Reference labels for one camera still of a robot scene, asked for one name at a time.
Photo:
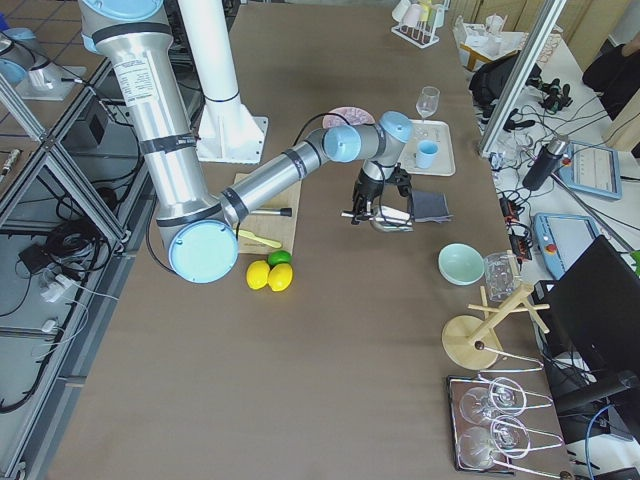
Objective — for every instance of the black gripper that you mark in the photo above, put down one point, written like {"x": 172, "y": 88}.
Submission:
{"x": 364, "y": 189}

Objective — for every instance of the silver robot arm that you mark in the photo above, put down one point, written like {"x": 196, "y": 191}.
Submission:
{"x": 27, "y": 68}
{"x": 196, "y": 226}

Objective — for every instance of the blue cup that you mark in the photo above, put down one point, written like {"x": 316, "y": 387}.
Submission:
{"x": 426, "y": 153}

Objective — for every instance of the pile of clear ice cubes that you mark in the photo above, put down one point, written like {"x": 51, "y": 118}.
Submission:
{"x": 352, "y": 114}

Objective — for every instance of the wooden cup tree stand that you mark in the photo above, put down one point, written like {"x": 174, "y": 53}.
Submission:
{"x": 472, "y": 343}

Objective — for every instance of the pink plastic cup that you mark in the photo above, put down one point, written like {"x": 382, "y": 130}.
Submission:
{"x": 407, "y": 13}

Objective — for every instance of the yellow plastic cup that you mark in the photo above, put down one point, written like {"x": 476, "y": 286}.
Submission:
{"x": 426, "y": 7}

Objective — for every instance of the grey folded cloth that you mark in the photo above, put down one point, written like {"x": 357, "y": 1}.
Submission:
{"x": 429, "y": 207}

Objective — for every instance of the steel muddler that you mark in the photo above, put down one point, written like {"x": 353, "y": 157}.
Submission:
{"x": 282, "y": 212}

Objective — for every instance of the bamboo cutting board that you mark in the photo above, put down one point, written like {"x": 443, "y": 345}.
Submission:
{"x": 273, "y": 227}

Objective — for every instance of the cream serving tray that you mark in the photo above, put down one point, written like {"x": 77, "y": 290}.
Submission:
{"x": 437, "y": 131}

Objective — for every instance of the pink bowl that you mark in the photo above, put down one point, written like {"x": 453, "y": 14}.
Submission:
{"x": 350, "y": 115}

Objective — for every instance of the yellow plastic knife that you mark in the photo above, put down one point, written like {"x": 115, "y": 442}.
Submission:
{"x": 262, "y": 240}

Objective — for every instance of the green lime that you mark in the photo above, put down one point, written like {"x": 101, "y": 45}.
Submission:
{"x": 279, "y": 257}

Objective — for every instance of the yellow lemon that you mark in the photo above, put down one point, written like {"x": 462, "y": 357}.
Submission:
{"x": 257, "y": 274}
{"x": 280, "y": 277}

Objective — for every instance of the green bowl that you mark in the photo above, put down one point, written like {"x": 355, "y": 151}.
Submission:
{"x": 460, "y": 264}

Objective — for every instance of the clear wine glass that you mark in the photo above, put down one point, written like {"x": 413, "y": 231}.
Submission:
{"x": 427, "y": 102}

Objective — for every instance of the clear glass mug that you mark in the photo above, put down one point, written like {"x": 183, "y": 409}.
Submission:
{"x": 502, "y": 276}

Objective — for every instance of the black bag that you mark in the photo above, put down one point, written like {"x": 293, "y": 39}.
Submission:
{"x": 488, "y": 82}

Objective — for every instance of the black thermos bottle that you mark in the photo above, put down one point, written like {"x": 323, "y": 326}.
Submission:
{"x": 546, "y": 162}

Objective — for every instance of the white cardboard box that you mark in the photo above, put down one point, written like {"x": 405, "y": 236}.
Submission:
{"x": 479, "y": 44}

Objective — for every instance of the blue teach pendant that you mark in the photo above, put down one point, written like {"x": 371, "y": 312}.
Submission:
{"x": 562, "y": 238}
{"x": 592, "y": 169}

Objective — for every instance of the dark glass holder tray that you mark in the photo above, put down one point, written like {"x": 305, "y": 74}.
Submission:
{"x": 456, "y": 387}

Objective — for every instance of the upside-down wine glass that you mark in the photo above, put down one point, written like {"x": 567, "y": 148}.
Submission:
{"x": 485, "y": 447}
{"x": 492, "y": 400}

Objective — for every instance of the black computer monitor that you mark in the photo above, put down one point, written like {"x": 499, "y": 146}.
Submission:
{"x": 594, "y": 307}

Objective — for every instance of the person in dark clothes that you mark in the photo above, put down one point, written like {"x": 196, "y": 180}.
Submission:
{"x": 616, "y": 77}

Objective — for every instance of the white pedestal column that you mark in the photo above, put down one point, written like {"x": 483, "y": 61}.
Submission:
{"x": 227, "y": 131}

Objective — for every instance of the white wire cup rack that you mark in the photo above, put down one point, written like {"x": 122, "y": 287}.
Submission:
{"x": 421, "y": 35}

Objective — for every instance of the aluminium frame post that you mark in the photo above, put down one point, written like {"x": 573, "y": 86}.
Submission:
{"x": 543, "y": 26}

